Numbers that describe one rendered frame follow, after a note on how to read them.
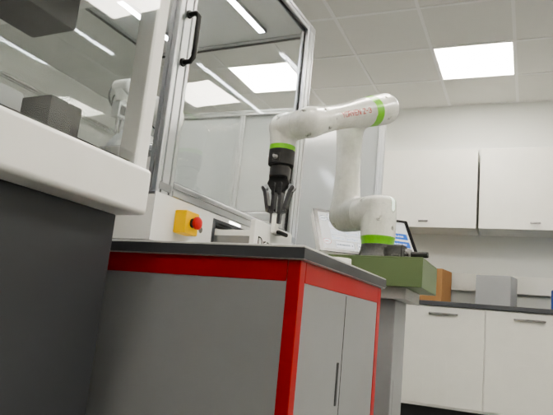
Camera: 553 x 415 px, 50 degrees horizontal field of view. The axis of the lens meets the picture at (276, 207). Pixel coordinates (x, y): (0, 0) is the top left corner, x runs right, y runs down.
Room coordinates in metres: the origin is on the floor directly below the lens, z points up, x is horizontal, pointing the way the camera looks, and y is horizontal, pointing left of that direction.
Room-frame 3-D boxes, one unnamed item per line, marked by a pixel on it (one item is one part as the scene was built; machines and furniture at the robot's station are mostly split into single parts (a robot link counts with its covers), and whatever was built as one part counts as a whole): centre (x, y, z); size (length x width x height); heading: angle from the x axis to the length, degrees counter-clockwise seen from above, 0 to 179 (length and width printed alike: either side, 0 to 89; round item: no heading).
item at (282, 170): (2.01, 0.00, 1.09); 0.08 x 0.07 x 0.09; 63
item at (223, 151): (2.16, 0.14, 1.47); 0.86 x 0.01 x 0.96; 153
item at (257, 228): (2.05, 0.01, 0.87); 0.29 x 0.02 x 0.11; 153
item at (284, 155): (2.00, 0.00, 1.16); 0.12 x 0.09 x 0.06; 153
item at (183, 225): (1.81, 0.27, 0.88); 0.07 x 0.05 x 0.07; 153
